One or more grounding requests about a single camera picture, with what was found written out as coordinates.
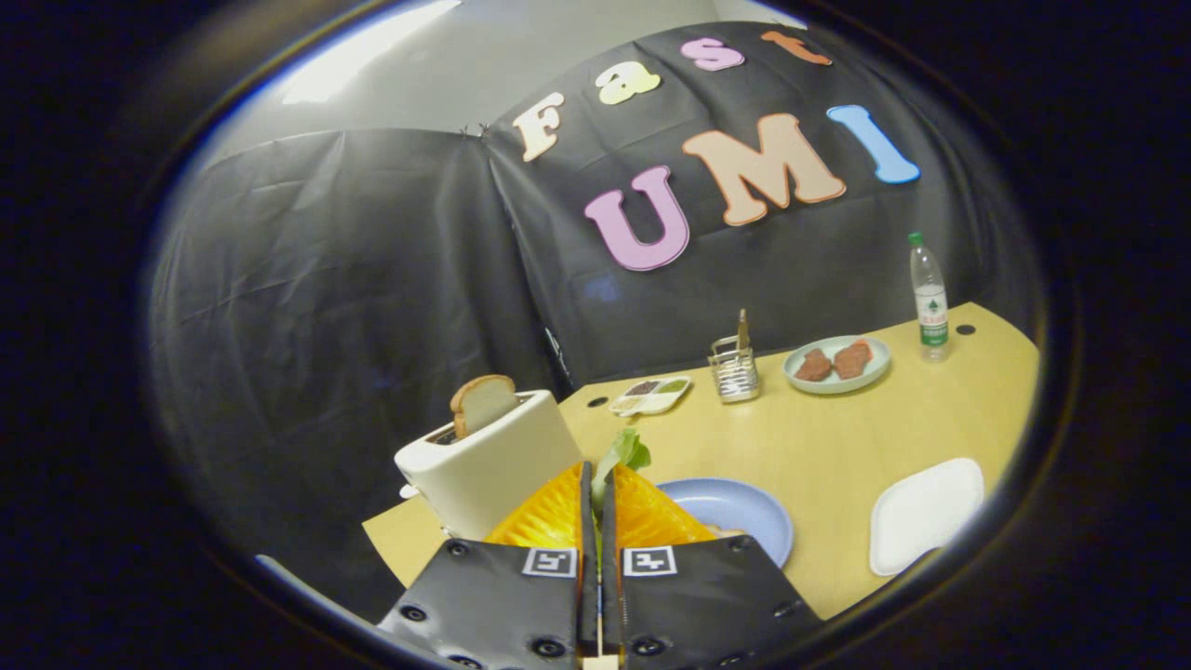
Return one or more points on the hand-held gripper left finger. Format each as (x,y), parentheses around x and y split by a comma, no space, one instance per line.
(493,605)

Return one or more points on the clear water bottle green cap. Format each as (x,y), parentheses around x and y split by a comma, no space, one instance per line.
(930,307)

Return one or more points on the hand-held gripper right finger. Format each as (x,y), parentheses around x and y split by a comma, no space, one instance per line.
(707,605)

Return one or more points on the white square plate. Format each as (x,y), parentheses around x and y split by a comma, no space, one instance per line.
(926,516)

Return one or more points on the pale green round plate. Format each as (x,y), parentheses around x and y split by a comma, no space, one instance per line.
(837,383)

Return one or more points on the white divided condiment dish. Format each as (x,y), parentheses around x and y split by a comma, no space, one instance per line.
(651,400)

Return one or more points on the green lettuce leaf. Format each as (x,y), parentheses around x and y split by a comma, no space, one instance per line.
(625,451)

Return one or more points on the wooden utensil stick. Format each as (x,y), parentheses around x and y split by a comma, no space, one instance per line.
(742,330)

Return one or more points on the toast bread slice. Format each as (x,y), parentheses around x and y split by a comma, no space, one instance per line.
(482,402)

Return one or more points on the brown meat piece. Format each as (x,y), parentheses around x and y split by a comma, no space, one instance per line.
(813,366)
(853,359)

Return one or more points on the white toaster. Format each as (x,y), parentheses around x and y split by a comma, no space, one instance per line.
(484,475)

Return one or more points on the bread slice under lettuce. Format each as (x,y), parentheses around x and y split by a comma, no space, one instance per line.
(726,532)

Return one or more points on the black backdrop cloth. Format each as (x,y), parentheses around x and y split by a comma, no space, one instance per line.
(326,279)

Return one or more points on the blue round plate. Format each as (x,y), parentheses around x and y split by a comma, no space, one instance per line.
(735,507)

